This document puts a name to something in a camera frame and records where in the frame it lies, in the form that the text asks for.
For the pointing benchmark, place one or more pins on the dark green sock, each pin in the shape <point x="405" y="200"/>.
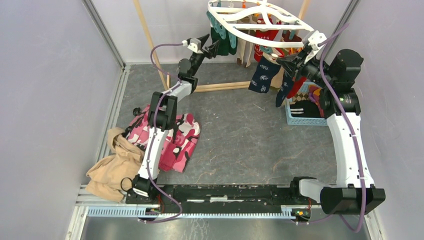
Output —
<point x="224" y="48"/>

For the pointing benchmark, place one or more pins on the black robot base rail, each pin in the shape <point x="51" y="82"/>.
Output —
<point x="223" y="199"/>

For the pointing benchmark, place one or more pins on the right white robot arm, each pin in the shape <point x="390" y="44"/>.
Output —
<point x="355" y="192"/>

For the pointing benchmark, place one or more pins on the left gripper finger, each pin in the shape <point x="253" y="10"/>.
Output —
<point x="211" y="51"/>
<point x="201" y="43"/>

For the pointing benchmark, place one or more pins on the wooden hanger stand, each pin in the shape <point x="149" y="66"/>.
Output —
<point x="200" y="88"/>

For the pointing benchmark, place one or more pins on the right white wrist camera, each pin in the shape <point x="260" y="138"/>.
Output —
<point x="314" y="43"/>

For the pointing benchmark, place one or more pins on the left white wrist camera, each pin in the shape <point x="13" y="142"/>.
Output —
<point x="193" y="44"/>

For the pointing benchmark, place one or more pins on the pink camouflage cloth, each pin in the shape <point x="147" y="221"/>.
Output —
<point x="180" y="142"/>

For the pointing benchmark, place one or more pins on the navy santa hat sock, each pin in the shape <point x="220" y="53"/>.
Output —
<point x="284" y="90"/>

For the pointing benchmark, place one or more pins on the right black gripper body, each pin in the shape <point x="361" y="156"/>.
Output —
<point x="313" y="68"/>

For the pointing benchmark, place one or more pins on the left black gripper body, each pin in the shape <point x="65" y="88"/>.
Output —
<point x="198" y="60"/>

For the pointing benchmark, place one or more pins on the white oval clip hanger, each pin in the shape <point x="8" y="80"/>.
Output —
<point x="268" y="18"/>

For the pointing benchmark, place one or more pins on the blue plastic basket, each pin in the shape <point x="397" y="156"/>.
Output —
<point x="294" y="121"/>

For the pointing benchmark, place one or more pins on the red santa sock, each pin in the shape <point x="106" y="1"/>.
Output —
<point x="296" y="87"/>

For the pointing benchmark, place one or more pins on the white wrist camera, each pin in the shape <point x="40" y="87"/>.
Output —
<point x="193" y="44"/>
<point x="314" y="43"/>

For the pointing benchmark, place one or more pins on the beige cloth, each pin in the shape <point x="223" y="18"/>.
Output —
<point x="113" y="174"/>

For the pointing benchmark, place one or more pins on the socks pile in basket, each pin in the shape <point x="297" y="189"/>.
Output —
<point x="307" y="104"/>

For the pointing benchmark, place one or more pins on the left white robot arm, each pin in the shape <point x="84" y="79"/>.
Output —
<point x="162" y="114"/>

